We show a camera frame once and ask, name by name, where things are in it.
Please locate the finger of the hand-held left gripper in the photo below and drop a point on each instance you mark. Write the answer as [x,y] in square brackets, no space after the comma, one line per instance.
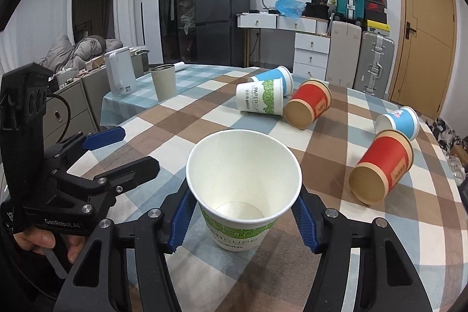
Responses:
[104,137]
[128,171]

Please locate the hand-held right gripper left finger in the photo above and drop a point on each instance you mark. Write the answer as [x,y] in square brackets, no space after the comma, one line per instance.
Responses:
[180,222]

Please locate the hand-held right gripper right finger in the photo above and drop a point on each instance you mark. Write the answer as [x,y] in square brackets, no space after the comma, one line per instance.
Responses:
[304,222]

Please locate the white green paper cup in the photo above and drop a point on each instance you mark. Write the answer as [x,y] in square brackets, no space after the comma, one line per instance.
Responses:
[241,165]
[256,96]

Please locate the red paper cup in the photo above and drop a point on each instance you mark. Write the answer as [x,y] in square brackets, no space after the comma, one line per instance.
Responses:
[310,100]
[387,158]

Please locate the blue paper cup pink print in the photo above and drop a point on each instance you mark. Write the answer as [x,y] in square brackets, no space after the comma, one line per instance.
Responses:
[402,122]

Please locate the plain blue paper cup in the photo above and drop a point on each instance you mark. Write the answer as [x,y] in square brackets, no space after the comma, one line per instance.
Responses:
[282,77]

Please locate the person's left hand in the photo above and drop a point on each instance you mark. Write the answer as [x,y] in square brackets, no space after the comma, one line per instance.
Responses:
[34,242]

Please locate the grey drawer cabinet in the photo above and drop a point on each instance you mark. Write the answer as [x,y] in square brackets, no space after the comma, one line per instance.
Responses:
[73,107]

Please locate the white electric kettle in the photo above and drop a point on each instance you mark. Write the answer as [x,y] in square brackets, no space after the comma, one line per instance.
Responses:
[119,72]

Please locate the grey tumbler metal rim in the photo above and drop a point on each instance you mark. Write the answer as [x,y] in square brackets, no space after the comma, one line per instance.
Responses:
[163,85]

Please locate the grey bedding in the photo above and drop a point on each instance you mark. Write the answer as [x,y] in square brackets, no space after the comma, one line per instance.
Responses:
[84,49]

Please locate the checkered tablecloth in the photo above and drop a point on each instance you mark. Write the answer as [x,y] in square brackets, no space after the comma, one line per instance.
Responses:
[219,122]

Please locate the white paper roll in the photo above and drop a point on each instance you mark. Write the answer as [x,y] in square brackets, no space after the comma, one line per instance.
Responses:
[181,66]

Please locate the pile of clothes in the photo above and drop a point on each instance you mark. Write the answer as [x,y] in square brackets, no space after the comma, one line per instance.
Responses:
[451,147]

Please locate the white drawer cabinet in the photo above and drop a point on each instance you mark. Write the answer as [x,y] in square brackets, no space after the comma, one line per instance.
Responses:
[310,52]

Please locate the black refrigerator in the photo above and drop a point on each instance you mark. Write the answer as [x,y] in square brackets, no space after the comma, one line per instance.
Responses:
[221,12]

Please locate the white suitcase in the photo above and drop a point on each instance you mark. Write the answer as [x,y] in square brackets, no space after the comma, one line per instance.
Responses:
[342,52]

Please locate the silver suitcase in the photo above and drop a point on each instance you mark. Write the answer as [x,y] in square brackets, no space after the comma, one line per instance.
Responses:
[376,59]

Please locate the white desk with drawers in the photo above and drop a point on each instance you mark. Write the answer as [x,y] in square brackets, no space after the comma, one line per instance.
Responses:
[292,24]

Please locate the black yellow shoe box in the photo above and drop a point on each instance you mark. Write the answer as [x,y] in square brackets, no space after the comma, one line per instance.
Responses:
[376,26]

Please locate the blue plastic bag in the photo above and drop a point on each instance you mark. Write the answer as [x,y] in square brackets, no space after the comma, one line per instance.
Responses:
[289,8]

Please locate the black bag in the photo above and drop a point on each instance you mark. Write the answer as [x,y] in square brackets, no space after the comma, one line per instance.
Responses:
[317,5]

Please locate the black red shoe box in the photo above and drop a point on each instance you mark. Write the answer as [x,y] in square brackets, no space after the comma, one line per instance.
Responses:
[376,1]

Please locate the wooden door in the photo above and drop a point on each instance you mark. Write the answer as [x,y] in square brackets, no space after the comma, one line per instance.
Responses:
[424,23]

